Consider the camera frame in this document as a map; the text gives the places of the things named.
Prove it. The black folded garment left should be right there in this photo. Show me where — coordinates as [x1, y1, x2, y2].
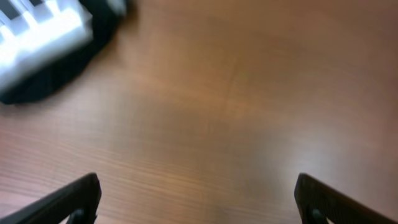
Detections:
[1, 0, 129, 105]

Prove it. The white t-shirt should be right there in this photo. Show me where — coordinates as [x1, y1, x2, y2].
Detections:
[1, 0, 92, 92]

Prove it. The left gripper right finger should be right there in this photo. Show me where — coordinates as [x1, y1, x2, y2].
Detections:
[294, 173, 397, 224]

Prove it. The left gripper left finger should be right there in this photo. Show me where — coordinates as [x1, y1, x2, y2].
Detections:
[1, 172, 101, 224]

